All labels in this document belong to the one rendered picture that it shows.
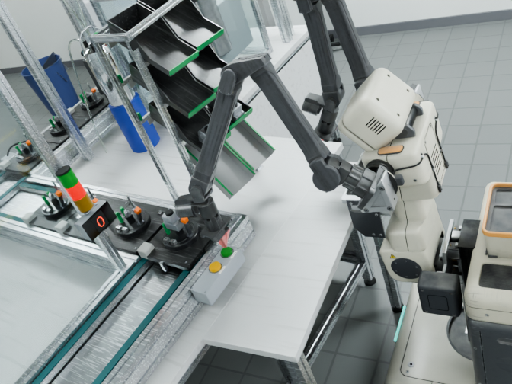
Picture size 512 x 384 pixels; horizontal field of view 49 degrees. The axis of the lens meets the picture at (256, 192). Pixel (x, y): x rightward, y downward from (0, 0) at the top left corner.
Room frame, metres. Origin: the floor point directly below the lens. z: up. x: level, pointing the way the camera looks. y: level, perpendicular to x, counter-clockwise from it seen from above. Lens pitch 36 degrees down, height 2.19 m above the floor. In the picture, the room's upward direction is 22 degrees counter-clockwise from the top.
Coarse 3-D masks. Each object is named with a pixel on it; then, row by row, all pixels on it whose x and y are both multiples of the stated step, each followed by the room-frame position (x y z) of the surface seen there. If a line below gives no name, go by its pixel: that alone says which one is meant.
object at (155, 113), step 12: (156, 108) 1.86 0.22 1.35; (168, 108) 1.94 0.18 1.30; (156, 120) 1.88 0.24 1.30; (180, 120) 1.87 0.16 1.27; (192, 120) 1.86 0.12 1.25; (204, 120) 1.85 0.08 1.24; (180, 132) 1.78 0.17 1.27; (192, 132) 1.81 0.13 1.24; (228, 132) 1.77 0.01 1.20; (192, 144) 1.74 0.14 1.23
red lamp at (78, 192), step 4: (76, 184) 1.54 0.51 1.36; (80, 184) 1.55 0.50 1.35; (72, 188) 1.54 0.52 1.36; (76, 188) 1.54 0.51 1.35; (80, 188) 1.55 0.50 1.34; (84, 188) 1.57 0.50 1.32; (68, 192) 1.54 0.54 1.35; (72, 192) 1.54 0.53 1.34; (76, 192) 1.54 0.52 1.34; (80, 192) 1.54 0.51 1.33; (84, 192) 1.55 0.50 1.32; (72, 196) 1.54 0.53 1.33; (76, 196) 1.54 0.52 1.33; (80, 196) 1.54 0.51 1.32; (84, 196) 1.54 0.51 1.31
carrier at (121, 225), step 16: (128, 208) 1.92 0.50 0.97; (144, 208) 1.88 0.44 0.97; (160, 208) 1.83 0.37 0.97; (112, 224) 1.85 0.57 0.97; (128, 224) 1.78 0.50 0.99; (144, 224) 1.74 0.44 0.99; (160, 224) 1.73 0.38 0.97; (112, 240) 1.75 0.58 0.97; (128, 240) 1.71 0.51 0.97; (144, 240) 1.67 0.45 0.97
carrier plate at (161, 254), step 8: (200, 216) 1.68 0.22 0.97; (200, 224) 1.63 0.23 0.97; (160, 232) 1.68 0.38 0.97; (152, 240) 1.65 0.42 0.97; (160, 240) 1.64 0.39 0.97; (200, 240) 1.55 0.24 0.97; (208, 240) 1.53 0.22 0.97; (160, 248) 1.59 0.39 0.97; (192, 248) 1.52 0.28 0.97; (200, 248) 1.50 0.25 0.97; (152, 256) 1.57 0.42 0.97; (160, 256) 1.55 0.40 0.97; (168, 256) 1.53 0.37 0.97; (176, 256) 1.52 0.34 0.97; (184, 256) 1.50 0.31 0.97; (192, 256) 1.48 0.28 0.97; (200, 256) 1.49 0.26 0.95; (168, 264) 1.51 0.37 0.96; (176, 264) 1.48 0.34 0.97; (184, 264) 1.46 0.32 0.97; (192, 264) 1.45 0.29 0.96
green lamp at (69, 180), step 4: (68, 172) 1.54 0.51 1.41; (72, 172) 1.56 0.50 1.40; (56, 176) 1.55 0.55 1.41; (60, 176) 1.54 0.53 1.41; (64, 176) 1.54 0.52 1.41; (68, 176) 1.54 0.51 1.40; (72, 176) 1.55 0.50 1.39; (60, 180) 1.54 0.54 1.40; (64, 180) 1.54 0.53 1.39; (68, 180) 1.54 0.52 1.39; (72, 180) 1.54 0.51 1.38; (76, 180) 1.55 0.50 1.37; (64, 184) 1.54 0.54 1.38; (68, 184) 1.54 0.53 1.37; (72, 184) 1.54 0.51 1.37; (68, 188) 1.54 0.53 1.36
